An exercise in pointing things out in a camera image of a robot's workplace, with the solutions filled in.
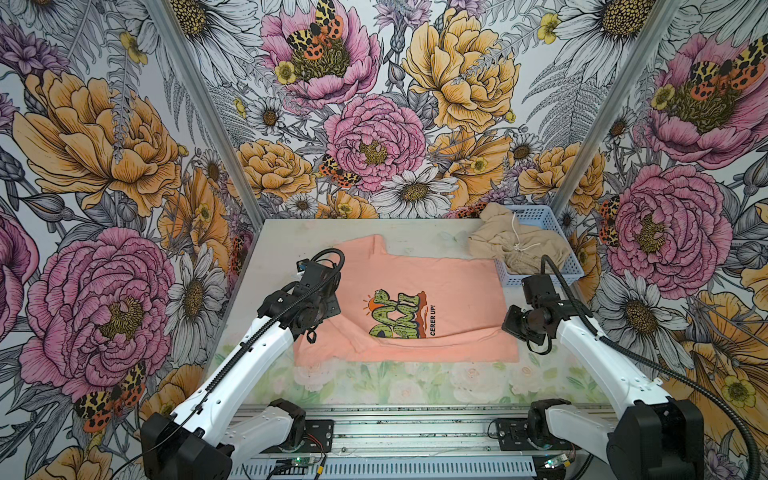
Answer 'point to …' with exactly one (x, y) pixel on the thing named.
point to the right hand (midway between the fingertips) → (509, 336)
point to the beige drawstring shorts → (517, 247)
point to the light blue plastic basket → (540, 216)
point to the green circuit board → (301, 461)
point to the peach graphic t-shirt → (411, 311)
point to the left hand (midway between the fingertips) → (323, 312)
